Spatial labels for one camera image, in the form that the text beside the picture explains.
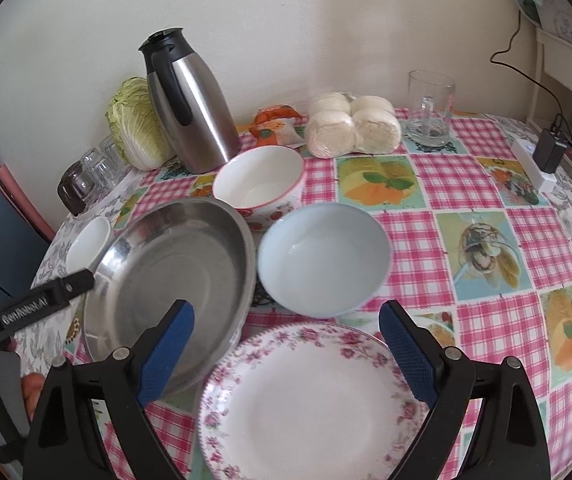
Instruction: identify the large steel basin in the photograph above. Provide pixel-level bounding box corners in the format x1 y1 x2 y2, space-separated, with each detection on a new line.
83 197 257 396

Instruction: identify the floral grey white cloth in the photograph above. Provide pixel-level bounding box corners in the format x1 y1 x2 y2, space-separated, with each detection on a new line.
15 169 153 376

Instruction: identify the small white square bowl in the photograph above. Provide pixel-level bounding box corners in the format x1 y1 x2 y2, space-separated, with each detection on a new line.
66 217 112 274

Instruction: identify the pink board by fridge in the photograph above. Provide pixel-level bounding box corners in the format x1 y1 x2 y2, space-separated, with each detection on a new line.
0 164 55 242

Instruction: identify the floral white plate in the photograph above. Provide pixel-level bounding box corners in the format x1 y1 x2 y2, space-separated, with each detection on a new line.
198 322 427 479

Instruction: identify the upturned drinking glass front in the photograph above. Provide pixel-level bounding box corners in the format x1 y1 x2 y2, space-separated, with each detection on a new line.
88 156 123 192

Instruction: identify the upturned drinking glass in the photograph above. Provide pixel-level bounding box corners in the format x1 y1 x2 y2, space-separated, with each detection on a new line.
88 156 123 192
100 136 129 167
81 148 104 171

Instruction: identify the upturned drinking glass back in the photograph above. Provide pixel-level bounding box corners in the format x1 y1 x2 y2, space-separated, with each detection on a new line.
100 136 129 167

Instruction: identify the light blue bowl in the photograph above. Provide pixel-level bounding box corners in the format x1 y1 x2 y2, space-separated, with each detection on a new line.
257 203 392 318

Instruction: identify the white power strip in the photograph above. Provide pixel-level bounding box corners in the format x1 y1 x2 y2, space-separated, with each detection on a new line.
511 139 557 193

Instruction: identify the napa cabbage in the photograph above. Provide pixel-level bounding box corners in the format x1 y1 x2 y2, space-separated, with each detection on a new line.
105 77 175 171

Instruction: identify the black power adapter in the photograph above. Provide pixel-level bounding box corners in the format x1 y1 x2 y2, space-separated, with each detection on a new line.
533 129 569 174

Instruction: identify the steel thermos jug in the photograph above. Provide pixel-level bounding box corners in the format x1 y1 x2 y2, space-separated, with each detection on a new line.
140 27 241 174

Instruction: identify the white bowl strawberry pattern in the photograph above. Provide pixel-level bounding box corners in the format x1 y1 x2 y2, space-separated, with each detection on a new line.
212 145 305 232

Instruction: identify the clear glass mug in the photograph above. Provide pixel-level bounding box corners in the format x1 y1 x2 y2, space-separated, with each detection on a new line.
405 70 455 148

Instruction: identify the bag of white buns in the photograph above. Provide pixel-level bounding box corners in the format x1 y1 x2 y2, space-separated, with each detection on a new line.
304 92 402 158

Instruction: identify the orange snack packet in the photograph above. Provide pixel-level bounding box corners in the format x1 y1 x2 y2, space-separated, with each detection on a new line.
249 104 307 148

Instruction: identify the glass coffee pot brown handle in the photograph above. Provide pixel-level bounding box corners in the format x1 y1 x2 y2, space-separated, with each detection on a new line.
57 160 98 216

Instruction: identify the black cable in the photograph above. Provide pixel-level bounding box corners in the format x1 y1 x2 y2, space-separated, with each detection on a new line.
488 8 572 241

